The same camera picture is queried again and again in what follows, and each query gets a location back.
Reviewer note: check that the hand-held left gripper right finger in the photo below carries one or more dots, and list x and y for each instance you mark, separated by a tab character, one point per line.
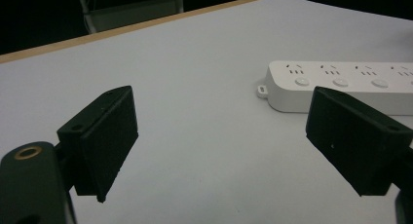
354	136

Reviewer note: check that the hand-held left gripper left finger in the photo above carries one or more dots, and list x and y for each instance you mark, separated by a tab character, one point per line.
102	139

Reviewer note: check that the white power strip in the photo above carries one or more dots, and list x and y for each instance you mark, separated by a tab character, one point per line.
344	84

